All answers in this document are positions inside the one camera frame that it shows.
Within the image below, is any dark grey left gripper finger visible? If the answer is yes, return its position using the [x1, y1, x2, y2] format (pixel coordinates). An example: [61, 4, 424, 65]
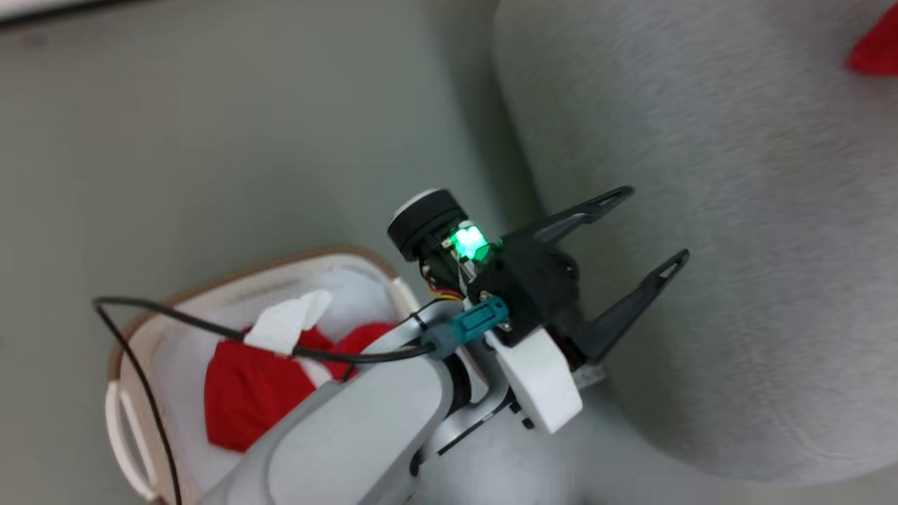
[521, 186, 636, 248]
[570, 249, 691, 364]

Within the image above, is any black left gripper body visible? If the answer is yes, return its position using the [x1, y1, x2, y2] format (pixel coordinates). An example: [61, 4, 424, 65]
[387, 188, 582, 348]

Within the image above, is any light grey sofa seat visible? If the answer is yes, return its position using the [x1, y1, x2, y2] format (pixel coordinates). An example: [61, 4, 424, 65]
[491, 0, 898, 490]

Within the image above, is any red clothing piece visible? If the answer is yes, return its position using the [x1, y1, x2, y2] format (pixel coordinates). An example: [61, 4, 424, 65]
[846, 6, 898, 77]

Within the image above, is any white laundry basket wooden rim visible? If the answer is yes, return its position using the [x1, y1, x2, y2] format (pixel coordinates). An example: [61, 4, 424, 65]
[105, 245, 424, 505]

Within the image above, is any white cloth piece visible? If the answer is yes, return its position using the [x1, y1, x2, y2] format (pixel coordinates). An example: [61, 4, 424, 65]
[243, 290, 335, 356]

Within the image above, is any red garment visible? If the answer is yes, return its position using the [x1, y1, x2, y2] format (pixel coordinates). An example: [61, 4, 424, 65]
[204, 321, 402, 452]

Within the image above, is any teal cable connector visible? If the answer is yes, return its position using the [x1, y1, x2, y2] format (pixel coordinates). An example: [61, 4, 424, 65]
[421, 295, 511, 360]

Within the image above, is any thin black cable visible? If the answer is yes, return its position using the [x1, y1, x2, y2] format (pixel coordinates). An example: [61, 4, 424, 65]
[92, 297, 450, 505]

